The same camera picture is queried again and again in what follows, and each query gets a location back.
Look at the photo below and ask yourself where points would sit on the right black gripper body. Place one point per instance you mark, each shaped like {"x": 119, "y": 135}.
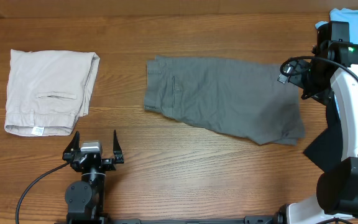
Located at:
{"x": 316, "y": 83}

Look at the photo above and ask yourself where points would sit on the black garment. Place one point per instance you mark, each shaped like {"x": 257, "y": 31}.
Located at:
{"x": 326, "y": 150}

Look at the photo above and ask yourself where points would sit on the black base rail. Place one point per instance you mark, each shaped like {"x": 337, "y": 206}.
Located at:
{"x": 246, "y": 220}

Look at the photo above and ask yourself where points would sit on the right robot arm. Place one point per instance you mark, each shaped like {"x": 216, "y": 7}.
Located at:
{"x": 336, "y": 197}

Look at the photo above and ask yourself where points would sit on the grey shorts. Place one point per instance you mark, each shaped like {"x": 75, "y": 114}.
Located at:
{"x": 234, "y": 97}

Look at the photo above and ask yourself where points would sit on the folded beige shorts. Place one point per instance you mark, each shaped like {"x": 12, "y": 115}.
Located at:
{"x": 47, "y": 91}

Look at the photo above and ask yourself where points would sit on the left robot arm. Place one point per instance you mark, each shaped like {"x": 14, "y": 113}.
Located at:
{"x": 85, "y": 198}

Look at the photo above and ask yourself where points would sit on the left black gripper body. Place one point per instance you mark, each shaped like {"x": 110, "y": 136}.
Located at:
{"x": 107, "y": 163}

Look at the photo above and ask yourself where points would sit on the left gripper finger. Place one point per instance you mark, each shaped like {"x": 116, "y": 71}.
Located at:
{"x": 74, "y": 143}
{"x": 117, "y": 151}

